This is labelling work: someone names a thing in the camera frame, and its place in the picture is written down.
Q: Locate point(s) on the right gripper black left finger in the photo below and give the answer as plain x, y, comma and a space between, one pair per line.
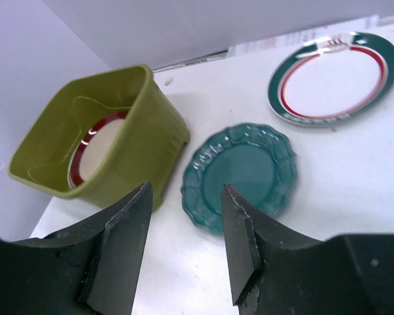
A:
90, 267

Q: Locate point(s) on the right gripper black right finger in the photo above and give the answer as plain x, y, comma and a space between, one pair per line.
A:
276, 270

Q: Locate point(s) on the teal scalloped plate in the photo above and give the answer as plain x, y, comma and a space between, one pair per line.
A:
257, 160

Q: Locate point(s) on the beige plate with red rim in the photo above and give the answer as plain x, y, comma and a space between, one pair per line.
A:
93, 148

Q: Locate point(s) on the green plastic bin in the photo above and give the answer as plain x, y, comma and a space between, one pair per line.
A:
145, 149

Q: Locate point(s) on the white plate with teal rim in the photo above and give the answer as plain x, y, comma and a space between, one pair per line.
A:
330, 80

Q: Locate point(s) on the papers at back edge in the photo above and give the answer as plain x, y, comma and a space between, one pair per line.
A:
302, 36

